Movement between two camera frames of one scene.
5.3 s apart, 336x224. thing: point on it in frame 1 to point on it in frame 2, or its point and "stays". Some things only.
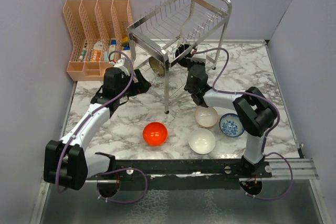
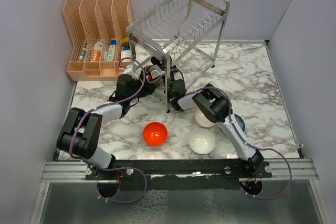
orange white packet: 97,51 stays
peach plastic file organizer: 97,28 stays
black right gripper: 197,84 to 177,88
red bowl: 155,134 stays
